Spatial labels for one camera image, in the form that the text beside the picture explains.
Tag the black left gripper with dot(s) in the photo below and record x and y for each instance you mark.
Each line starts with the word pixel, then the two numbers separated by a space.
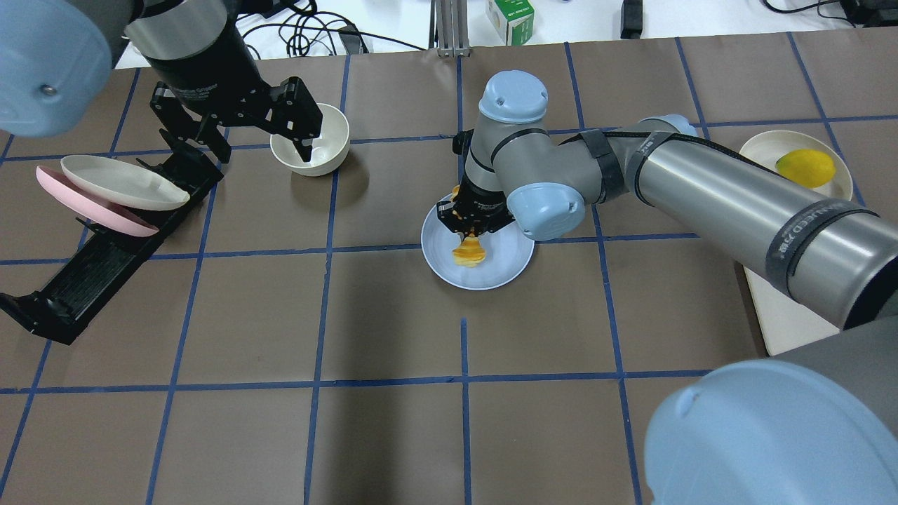
pixel 198 73

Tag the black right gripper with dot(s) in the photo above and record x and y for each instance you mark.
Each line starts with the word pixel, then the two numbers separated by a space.
pixel 484 203

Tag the striped orange bread loaf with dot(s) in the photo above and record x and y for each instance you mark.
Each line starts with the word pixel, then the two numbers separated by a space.
pixel 469 253

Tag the blue plate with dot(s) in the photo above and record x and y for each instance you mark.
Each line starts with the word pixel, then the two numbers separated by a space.
pixel 507 254

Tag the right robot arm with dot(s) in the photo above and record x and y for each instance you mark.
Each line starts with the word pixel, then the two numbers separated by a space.
pixel 815 425

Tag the cream plate in rack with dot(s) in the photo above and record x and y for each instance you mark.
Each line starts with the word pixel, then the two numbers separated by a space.
pixel 124 183

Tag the pink plate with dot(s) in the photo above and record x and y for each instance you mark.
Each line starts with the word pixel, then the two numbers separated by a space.
pixel 105 213

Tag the cream plate with lemon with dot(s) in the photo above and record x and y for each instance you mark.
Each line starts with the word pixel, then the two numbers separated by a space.
pixel 765 148

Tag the white bowl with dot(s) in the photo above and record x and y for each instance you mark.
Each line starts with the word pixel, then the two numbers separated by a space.
pixel 328 151

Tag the green white carton box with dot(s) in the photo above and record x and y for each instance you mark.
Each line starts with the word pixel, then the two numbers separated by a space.
pixel 514 21

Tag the black dish rack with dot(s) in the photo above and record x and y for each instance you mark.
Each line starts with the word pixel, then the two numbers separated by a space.
pixel 67 304

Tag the white rectangular tray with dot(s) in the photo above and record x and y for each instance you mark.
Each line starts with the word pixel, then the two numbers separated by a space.
pixel 784 324

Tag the yellow lemon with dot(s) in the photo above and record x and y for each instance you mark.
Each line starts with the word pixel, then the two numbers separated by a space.
pixel 810 168

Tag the aluminium frame post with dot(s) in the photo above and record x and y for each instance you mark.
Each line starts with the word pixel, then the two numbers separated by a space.
pixel 449 29

